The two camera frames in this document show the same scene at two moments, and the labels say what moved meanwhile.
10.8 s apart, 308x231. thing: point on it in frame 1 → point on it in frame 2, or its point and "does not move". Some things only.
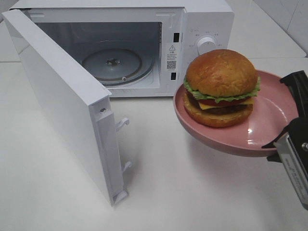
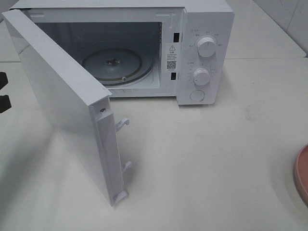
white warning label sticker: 171,57 does not move
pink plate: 273,111 → 301,172
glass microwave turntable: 117,66 does not move
